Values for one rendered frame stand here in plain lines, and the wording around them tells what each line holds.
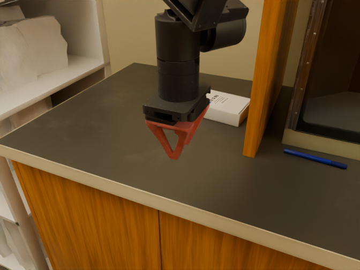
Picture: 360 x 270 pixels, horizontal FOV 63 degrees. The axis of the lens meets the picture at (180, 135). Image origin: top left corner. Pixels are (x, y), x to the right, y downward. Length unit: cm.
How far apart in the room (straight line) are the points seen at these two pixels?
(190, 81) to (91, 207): 54
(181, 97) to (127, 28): 100
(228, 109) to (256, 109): 20
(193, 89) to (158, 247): 50
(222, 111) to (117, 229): 43
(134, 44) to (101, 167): 78
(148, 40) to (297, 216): 97
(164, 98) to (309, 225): 36
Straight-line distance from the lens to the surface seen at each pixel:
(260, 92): 65
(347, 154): 81
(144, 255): 86
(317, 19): 68
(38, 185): 94
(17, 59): 125
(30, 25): 135
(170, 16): 38
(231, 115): 84
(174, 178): 66
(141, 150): 74
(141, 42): 135
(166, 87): 39
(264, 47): 62
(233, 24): 42
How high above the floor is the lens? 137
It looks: 32 degrees down
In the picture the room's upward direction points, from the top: straight up
